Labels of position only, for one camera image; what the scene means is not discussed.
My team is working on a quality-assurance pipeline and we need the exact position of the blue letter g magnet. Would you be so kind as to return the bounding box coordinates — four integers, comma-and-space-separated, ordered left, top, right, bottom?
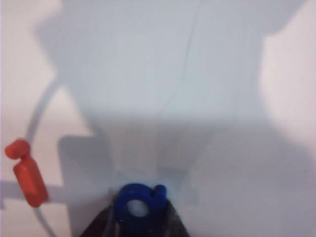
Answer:
114, 182, 169, 237

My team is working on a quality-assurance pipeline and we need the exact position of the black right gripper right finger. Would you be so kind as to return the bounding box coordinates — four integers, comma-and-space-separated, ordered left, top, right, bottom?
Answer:
158, 198, 191, 237

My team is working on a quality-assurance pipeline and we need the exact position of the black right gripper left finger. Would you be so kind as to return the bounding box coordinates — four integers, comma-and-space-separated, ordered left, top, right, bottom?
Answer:
79, 194, 119, 237

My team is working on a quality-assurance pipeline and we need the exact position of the orange letter i magnet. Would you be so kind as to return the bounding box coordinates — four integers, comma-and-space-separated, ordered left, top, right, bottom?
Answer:
4, 139, 49, 208

